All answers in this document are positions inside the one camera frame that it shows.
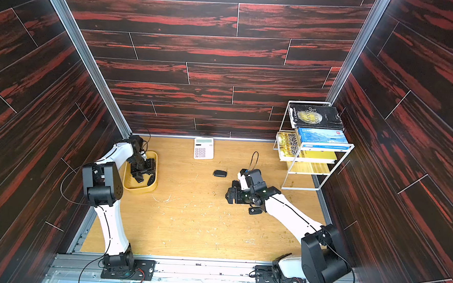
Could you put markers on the white metal shelf rack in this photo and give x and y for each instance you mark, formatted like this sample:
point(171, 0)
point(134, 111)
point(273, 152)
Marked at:
point(306, 175)

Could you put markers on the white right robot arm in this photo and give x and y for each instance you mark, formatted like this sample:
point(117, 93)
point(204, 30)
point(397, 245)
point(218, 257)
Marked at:
point(323, 256)

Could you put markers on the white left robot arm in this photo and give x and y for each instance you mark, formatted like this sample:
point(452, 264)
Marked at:
point(103, 187)

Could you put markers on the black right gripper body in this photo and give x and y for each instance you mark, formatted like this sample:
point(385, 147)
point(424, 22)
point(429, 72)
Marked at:
point(237, 194)

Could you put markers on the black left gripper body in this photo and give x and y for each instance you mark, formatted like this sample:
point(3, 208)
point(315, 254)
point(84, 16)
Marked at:
point(139, 165)

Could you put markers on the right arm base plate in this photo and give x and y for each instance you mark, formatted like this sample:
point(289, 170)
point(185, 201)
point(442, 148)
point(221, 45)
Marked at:
point(270, 274)

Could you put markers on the white calculator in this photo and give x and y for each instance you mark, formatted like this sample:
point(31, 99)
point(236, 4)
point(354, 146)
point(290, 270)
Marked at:
point(203, 148)

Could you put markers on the black book gold emblem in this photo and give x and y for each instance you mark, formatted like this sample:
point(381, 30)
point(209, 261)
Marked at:
point(315, 117)

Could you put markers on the yellow book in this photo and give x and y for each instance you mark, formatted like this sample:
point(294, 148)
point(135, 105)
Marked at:
point(288, 150)

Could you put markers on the black car key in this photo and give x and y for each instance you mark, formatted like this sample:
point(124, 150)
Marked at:
point(151, 180)
point(255, 210)

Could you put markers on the blue book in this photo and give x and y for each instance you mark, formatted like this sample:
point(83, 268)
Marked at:
point(322, 139)

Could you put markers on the large black smart key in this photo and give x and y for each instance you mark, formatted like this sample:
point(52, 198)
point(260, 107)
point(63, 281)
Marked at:
point(220, 173)

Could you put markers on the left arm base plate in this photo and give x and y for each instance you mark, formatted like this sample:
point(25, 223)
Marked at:
point(140, 270)

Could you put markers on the yellow plastic storage box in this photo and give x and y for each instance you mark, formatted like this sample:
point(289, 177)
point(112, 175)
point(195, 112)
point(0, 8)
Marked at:
point(131, 185)

